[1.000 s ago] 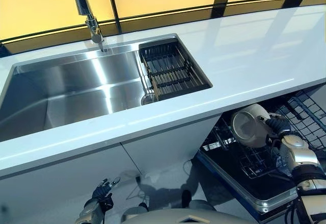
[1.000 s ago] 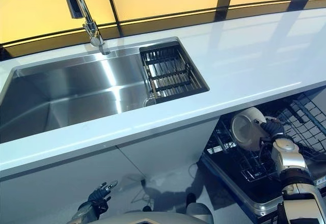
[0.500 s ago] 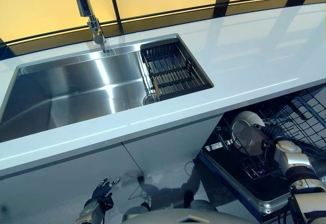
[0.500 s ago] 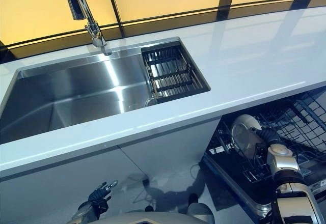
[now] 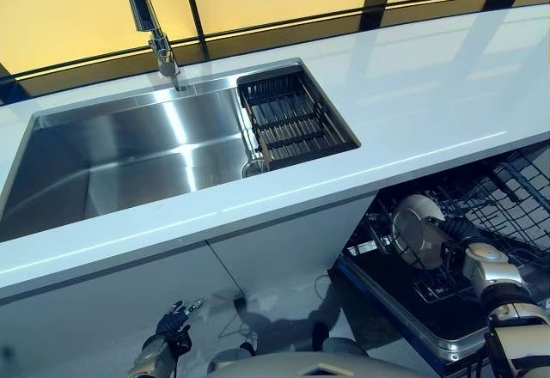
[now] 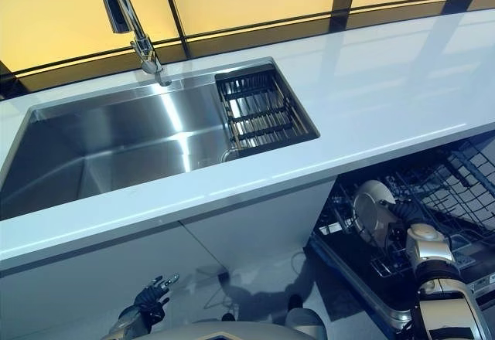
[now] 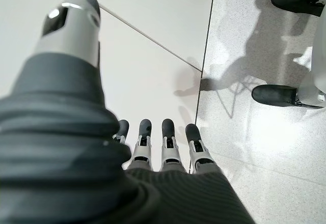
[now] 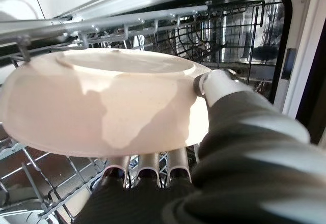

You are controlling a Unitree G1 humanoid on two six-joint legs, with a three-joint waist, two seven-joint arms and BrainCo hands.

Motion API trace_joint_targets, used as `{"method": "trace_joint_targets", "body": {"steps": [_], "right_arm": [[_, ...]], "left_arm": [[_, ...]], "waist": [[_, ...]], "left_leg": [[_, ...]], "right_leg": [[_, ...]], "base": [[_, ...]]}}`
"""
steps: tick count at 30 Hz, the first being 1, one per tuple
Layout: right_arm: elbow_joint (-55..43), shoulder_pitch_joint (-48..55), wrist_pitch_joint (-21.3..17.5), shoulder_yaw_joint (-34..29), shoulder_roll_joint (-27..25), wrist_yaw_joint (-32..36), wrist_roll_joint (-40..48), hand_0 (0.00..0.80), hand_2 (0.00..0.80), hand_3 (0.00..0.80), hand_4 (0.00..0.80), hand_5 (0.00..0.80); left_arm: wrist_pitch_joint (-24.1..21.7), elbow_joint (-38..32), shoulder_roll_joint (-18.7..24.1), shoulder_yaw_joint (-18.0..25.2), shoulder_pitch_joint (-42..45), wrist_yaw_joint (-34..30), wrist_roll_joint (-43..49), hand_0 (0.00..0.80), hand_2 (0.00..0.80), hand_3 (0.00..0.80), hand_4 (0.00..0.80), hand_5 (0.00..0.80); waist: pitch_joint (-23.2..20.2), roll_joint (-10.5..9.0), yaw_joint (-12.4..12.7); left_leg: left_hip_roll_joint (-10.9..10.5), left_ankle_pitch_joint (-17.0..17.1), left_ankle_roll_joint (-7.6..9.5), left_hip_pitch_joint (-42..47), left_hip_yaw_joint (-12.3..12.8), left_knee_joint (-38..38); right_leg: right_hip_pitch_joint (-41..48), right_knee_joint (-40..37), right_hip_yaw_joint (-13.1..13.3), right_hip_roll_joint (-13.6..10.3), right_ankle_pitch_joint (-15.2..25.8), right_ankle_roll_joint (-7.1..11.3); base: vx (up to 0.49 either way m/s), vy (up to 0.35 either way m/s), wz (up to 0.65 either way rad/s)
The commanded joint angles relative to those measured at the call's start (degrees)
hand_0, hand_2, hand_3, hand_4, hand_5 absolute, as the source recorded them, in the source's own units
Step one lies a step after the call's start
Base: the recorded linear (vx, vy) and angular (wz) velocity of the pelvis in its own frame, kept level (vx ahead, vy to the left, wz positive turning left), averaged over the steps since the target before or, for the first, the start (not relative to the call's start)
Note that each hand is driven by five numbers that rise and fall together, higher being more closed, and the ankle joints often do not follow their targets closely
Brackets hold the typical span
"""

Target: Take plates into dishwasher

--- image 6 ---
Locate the narrow white cabinet door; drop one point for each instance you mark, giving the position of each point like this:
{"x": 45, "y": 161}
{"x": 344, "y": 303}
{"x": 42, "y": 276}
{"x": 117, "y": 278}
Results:
{"x": 251, "y": 224}

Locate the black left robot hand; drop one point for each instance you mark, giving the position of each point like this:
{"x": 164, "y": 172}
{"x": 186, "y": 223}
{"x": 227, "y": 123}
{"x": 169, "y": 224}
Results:
{"x": 151, "y": 299}

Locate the black sink drying rack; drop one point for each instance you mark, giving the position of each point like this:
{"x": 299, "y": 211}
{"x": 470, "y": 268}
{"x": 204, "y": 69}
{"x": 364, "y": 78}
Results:
{"x": 263, "y": 112}

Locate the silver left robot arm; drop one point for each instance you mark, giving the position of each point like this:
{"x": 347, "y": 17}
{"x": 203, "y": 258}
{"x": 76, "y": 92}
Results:
{"x": 127, "y": 322}

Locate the grey right robot leg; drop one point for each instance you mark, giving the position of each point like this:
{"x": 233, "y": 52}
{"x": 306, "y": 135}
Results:
{"x": 305, "y": 315}

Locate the dark window frame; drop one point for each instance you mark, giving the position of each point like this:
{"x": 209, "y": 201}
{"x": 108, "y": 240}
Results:
{"x": 270, "y": 27}

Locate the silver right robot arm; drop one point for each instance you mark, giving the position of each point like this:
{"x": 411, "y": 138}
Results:
{"x": 433, "y": 255}

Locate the wide white cabinet door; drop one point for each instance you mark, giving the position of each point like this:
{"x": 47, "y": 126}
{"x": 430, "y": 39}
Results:
{"x": 96, "y": 262}

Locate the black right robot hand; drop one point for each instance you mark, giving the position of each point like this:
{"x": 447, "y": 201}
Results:
{"x": 408, "y": 214}

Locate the chrome kitchen faucet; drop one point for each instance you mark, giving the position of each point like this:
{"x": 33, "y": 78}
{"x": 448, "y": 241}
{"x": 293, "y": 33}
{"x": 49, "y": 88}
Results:
{"x": 120, "y": 7}

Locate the round steel sink drain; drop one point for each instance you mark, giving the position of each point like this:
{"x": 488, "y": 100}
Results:
{"x": 227, "y": 156}

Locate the beige round plate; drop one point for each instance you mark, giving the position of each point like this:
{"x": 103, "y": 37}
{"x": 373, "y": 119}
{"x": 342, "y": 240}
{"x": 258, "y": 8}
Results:
{"x": 367, "y": 210}

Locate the grey robot torso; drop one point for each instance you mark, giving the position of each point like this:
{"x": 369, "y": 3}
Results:
{"x": 232, "y": 332}

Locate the grey detergent dispenser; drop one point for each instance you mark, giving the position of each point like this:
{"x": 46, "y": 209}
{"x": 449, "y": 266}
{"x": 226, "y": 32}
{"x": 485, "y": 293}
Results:
{"x": 470, "y": 253}

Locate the stainless steel sink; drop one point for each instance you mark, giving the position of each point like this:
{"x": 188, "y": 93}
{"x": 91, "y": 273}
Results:
{"x": 116, "y": 139}

